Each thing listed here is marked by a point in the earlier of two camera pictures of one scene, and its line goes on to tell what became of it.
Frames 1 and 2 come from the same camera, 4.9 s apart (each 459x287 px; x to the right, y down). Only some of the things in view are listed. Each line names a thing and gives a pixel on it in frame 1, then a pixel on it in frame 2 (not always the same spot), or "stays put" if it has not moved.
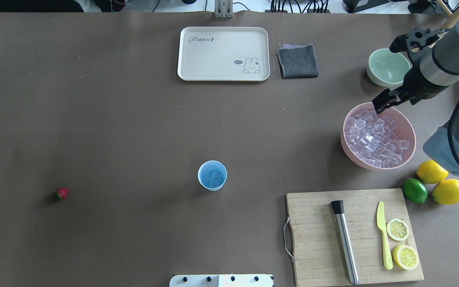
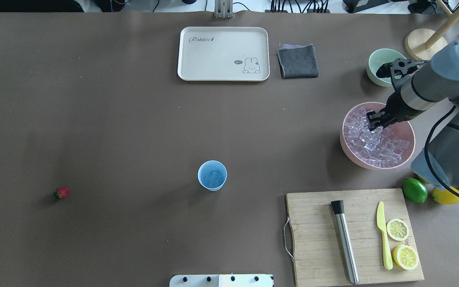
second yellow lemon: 449,191 stays put
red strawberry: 61,193 stays put
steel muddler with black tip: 338,207 stays put
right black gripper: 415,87 -> 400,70
